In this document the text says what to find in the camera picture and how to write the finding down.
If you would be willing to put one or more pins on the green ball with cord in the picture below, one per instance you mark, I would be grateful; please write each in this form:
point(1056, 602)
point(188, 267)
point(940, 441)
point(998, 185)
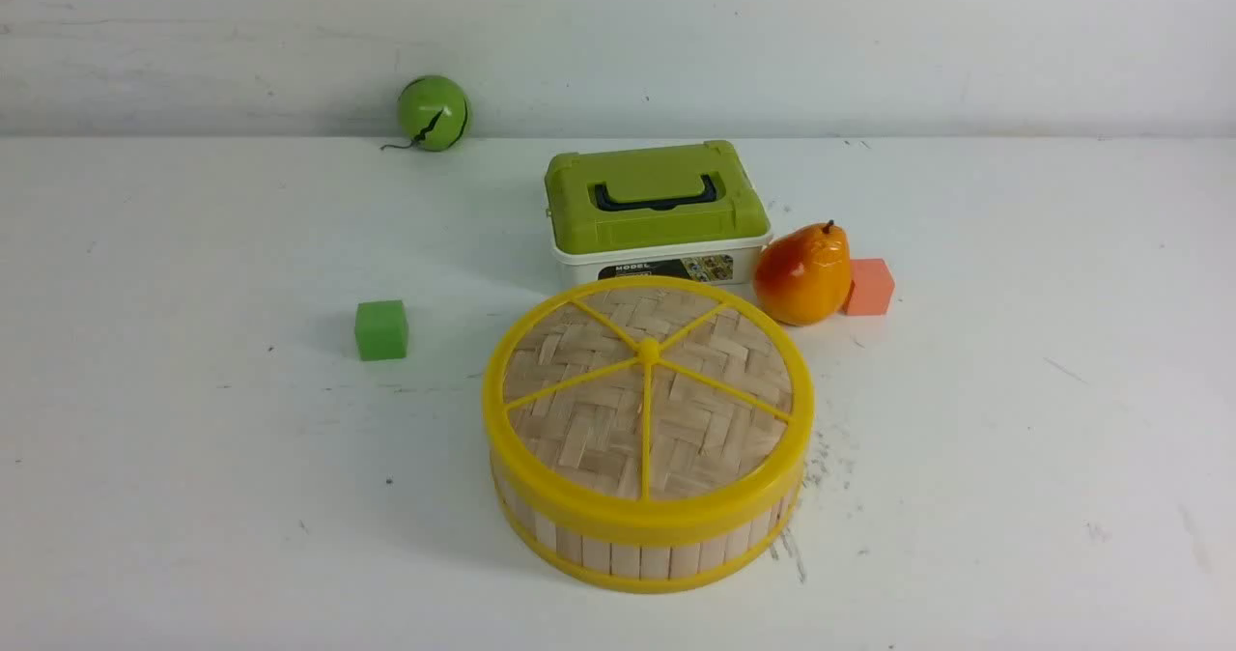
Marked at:
point(434, 113)

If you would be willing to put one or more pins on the yellow woven bamboo steamer lid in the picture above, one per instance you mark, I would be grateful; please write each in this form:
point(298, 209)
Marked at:
point(648, 410)

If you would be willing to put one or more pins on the yellow bamboo steamer base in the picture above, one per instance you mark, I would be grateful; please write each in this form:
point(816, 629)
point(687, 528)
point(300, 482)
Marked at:
point(642, 569)

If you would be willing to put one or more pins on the green cube block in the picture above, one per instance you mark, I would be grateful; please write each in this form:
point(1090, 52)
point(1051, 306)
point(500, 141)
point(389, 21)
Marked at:
point(380, 330)

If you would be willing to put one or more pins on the orange pink cube block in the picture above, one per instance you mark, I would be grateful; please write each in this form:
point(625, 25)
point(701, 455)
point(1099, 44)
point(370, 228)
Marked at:
point(872, 288)

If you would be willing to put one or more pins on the orange yellow toy pear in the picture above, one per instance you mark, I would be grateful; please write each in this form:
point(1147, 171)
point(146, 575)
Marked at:
point(806, 276)

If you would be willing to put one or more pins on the green lidded white storage box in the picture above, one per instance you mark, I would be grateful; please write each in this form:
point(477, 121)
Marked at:
point(687, 211)

